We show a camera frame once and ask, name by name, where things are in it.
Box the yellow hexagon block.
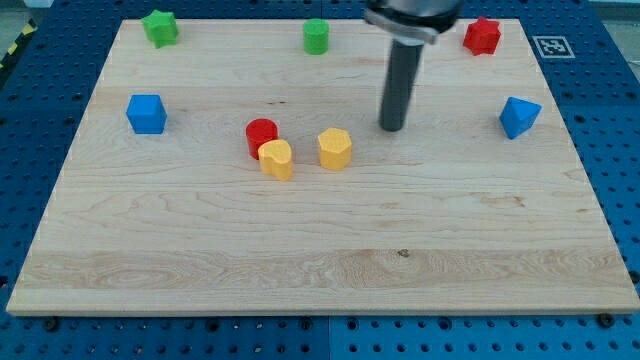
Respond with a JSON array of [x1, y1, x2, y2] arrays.
[[317, 128, 352, 171]]

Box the yellow heart block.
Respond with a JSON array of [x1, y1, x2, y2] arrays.
[[258, 139, 293, 181]]

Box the red cylinder block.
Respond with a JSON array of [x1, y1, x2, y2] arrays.
[[245, 118, 279, 160]]

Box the wooden board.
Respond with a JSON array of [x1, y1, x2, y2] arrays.
[[7, 19, 639, 317]]

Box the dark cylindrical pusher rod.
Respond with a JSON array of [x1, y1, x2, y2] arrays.
[[379, 40, 424, 132]]

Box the green cylinder block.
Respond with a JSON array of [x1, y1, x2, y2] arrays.
[[302, 18, 330, 55]]

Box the blue cube block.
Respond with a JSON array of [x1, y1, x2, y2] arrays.
[[126, 94, 167, 134]]

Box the blue triangular prism block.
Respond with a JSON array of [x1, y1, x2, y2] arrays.
[[499, 97, 542, 139]]

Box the red star block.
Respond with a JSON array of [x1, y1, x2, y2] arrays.
[[463, 17, 502, 56]]

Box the green star block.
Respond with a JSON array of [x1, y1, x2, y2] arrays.
[[141, 10, 179, 49]]

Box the fiducial marker tag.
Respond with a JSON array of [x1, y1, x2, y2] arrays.
[[532, 35, 575, 59]]

